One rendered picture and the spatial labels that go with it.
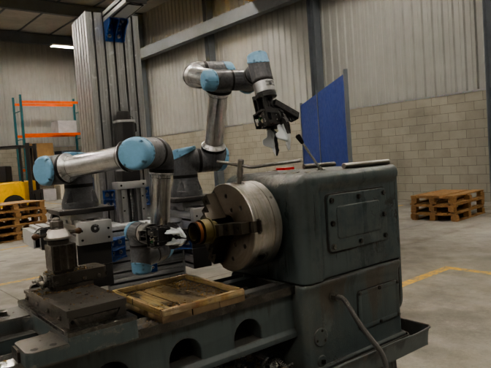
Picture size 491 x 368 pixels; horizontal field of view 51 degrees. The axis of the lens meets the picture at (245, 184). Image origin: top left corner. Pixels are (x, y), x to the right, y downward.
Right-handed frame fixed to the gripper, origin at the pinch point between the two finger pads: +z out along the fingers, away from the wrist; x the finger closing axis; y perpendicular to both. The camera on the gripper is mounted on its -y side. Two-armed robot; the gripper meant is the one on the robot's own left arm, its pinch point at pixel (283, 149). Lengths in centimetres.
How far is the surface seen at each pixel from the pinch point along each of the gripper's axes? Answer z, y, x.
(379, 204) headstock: 24, -45, -2
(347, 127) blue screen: -101, -390, -289
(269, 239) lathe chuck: 28.8, 7.4, -8.9
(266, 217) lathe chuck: 21.4, 8.4, -7.0
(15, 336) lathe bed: 41, 86, -33
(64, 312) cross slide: 37, 79, -8
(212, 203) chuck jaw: 11.8, 16.9, -24.2
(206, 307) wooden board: 45, 37, -10
